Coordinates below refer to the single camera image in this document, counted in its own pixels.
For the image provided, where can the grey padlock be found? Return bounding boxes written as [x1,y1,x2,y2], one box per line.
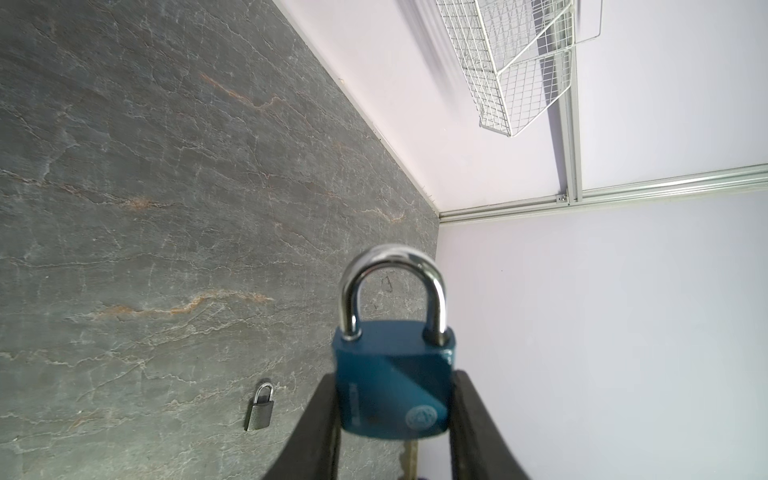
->
[244,380,274,431]

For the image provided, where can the key for blue padlock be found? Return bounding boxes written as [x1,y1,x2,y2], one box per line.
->
[400,440,418,480]

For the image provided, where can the blue padlock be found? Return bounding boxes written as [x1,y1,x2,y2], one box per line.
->
[332,244,456,440]

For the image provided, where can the aluminium frame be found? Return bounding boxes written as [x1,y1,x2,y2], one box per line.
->
[439,47,767,224]

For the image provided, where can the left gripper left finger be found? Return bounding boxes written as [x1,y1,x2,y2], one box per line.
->
[263,374,341,480]

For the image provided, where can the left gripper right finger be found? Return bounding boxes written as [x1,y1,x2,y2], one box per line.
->
[449,370,530,480]

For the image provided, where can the white wire basket long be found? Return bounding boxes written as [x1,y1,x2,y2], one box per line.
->
[429,1,605,138]

